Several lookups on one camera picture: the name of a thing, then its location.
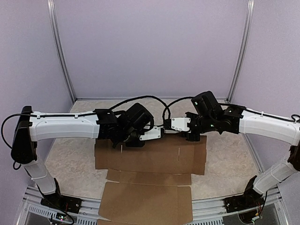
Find brown cardboard box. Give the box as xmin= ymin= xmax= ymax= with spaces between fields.
xmin=95 ymin=134 xmax=207 ymax=225

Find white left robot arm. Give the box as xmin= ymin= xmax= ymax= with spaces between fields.
xmin=11 ymin=103 xmax=161 ymax=209

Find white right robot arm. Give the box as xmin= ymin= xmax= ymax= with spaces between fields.
xmin=191 ymin=91 xmax=300 ymax=208

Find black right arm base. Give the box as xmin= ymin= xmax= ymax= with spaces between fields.
xmin=223 ymin=176 xmax=264 ymax=213

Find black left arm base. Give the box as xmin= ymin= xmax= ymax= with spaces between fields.
xmin=40 ymin=178 xmax=82 ymax=214

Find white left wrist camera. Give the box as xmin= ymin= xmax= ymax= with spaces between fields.
xmin=139 ymin=126 xmax=165 ymax=141

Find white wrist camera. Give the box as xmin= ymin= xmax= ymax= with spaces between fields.
xmin=139 ymin=126 xmax=165 ymax=141
xmin=171 ymin=117 xmax=191 ymax=132

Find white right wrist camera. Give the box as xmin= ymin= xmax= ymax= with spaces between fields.
xmin=171 ymin=117 xmax=191 ymax=132

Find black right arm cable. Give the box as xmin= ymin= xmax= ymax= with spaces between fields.
xmin=162 ymin=95 xmax=300 ymax=128

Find right aluminium frame post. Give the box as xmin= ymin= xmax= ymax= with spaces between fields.
xmin=226 ymin=0 xmax=255 ymax=103

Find aluminium frame post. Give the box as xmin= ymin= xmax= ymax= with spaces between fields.
xmin=47 ymin=0 xmax=77 ymax=103
xmin=226 ymin=0 xmax=255 ymax=103

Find front aluminium frame rail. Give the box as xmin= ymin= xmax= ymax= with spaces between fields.
xmin=13 ymin=186 xmax=291 ymax=225

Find left aluminium frame post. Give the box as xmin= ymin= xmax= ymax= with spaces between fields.
xmin=47 ymin=0 xmax=77 ymax=103

